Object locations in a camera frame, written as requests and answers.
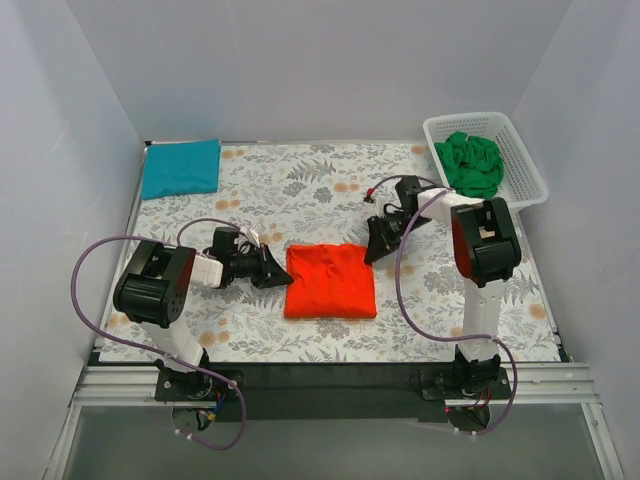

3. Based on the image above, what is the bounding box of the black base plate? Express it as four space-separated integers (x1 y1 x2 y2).
154 362 514 424

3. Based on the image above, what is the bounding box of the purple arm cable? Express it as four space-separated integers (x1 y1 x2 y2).
69 217 249 451
364 174 521 437

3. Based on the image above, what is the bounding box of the orange t shirt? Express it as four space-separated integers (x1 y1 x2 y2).
284 244 377 319

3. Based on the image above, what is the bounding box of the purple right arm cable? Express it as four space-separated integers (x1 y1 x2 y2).
364 174 521 437

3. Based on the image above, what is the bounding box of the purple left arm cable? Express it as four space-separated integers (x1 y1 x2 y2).
69 217 249 451

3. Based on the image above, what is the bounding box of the aluminium frame rail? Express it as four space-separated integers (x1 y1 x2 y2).
71 363 601 406

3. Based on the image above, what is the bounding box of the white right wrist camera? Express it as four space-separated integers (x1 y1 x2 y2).
363 188 396 217

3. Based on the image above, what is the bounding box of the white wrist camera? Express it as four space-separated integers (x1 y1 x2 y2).
242 223 265 246
363 188 396 217

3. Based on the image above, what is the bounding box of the white plastic basket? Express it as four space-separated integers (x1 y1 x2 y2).
423 112 548 212

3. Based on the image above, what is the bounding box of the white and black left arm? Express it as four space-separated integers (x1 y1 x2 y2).
113 226 293 399

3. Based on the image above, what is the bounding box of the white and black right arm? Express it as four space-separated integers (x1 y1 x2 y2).
364 175 522 396

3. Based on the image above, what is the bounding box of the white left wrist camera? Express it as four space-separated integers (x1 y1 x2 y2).
242 223 265 246

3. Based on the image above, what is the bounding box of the crumpled green t shirt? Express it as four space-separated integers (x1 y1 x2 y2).
434 131 504 199

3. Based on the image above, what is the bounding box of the folded teal t shirt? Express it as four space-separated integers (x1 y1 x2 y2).
141 139 221 200

